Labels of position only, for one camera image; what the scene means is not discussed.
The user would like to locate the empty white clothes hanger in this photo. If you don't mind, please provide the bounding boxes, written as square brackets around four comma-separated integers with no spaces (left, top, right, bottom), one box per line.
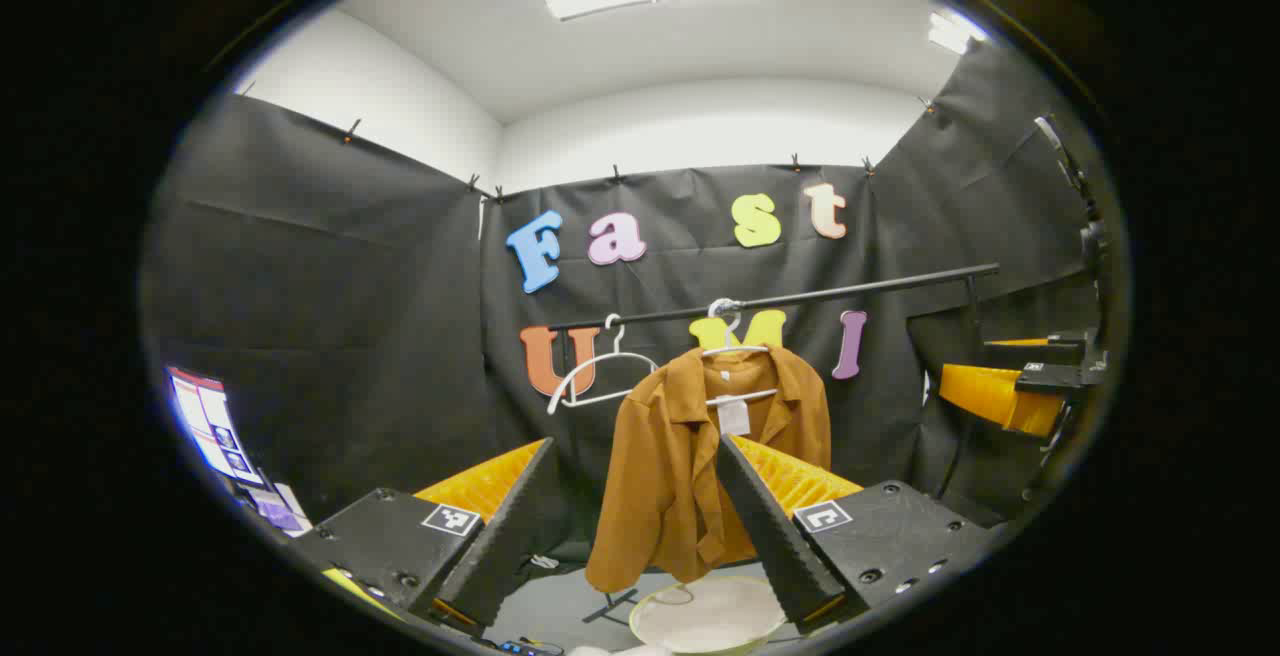
[546,313,661,415]

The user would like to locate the brown shirt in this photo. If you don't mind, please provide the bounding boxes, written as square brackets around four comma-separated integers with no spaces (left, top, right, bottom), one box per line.
[585,346,833,595]

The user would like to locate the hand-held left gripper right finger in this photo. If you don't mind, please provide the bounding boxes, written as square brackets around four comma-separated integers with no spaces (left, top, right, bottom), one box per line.
[713,434,993,627]

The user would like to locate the white hanger with taped hook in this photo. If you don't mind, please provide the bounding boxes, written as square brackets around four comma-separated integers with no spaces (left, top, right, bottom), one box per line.
[700,298,781,407]

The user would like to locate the printed paper sheets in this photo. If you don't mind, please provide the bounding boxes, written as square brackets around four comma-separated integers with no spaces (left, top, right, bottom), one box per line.
[165,366,313,537]

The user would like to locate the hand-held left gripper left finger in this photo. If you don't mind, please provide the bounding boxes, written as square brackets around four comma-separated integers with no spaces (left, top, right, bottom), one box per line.
[295,436,561,637]

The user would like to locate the small ceiling light panel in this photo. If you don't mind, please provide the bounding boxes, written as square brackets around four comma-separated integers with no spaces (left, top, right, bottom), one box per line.
[927,8,991,55]

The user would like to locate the black clothes rack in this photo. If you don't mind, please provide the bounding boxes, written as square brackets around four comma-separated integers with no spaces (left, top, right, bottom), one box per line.
[545,263,1001,629]

